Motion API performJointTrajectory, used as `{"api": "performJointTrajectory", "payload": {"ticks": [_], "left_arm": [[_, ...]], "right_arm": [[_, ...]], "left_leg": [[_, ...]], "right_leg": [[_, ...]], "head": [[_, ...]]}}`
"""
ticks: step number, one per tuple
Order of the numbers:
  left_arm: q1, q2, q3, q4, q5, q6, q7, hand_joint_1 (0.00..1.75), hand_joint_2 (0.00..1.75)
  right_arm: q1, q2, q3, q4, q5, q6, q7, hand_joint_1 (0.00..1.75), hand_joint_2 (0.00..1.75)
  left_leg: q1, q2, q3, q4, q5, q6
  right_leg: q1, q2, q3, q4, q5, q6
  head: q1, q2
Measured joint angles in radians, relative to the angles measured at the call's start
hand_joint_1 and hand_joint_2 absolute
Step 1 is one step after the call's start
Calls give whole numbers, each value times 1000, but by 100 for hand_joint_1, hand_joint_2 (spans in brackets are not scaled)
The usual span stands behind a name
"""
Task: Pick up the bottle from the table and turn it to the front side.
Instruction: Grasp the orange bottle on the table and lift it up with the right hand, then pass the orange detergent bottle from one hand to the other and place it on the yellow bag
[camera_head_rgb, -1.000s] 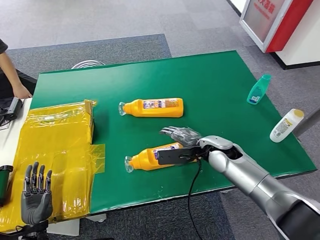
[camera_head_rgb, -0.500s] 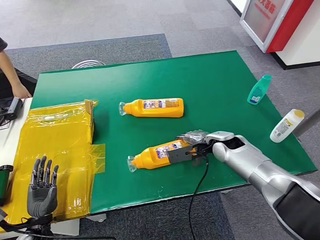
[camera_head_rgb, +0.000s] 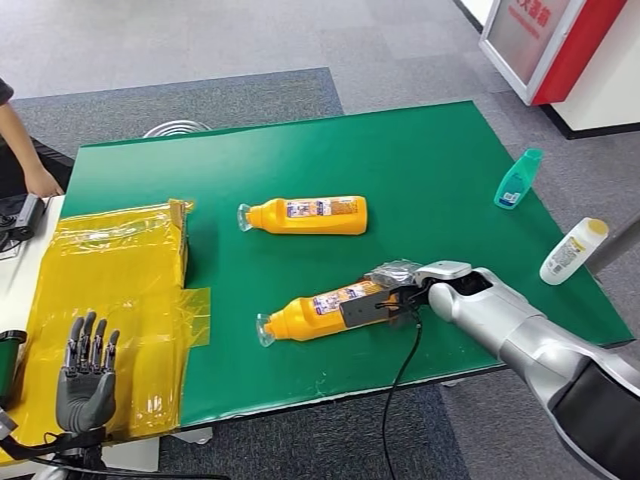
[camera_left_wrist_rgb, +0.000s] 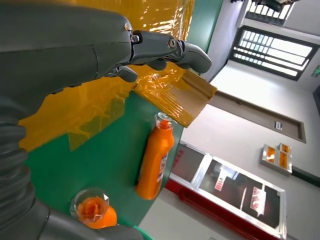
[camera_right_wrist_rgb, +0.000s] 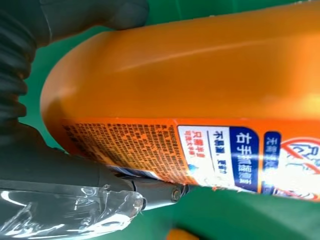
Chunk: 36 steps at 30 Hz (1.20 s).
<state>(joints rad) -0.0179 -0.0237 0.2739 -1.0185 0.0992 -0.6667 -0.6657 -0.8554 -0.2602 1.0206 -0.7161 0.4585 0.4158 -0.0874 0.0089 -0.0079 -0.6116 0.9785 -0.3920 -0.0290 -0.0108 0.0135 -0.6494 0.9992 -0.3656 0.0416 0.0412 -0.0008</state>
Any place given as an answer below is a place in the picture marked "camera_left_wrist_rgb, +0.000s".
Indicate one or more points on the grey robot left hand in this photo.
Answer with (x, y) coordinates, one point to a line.
(62, 46)

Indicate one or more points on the small door plate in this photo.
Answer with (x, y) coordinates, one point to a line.
(278, 125)

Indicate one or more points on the green table mat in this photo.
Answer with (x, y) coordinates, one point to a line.
(105, 165)

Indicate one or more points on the green exit sign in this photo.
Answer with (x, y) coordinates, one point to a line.
(316, 71)

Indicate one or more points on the red and white display cabinet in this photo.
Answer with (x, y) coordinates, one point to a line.
(225, 215)

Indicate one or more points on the orange bottle with clear cap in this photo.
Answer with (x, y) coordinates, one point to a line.
(152, 165)
(96, 213)

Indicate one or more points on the large black-framed window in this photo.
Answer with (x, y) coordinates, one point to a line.
(275, 53)

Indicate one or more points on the cardboard box in yellow film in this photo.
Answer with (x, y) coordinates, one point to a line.
(87, 109)

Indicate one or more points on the brown wooden door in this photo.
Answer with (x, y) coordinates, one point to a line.
(257, 114)

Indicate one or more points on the small black-framed window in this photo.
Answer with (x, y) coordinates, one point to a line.
(267, 11)

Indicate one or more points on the wall panel with orange inserts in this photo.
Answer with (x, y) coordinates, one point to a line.
(276, 159)

